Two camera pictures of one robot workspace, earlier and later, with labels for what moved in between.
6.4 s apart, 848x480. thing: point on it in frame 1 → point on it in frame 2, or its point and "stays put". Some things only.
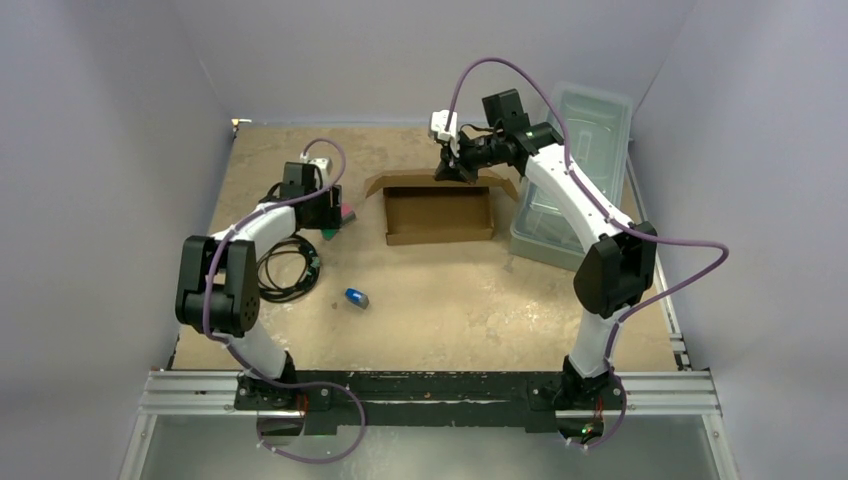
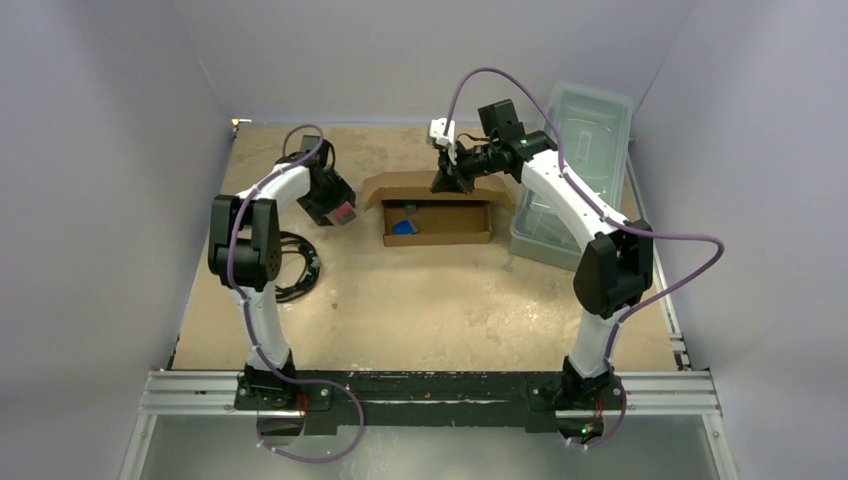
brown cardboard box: [421, 209] stays put
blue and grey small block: [357, 298] → [405, 227]
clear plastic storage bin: [593, 125] stays put
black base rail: [429, 401] stays put
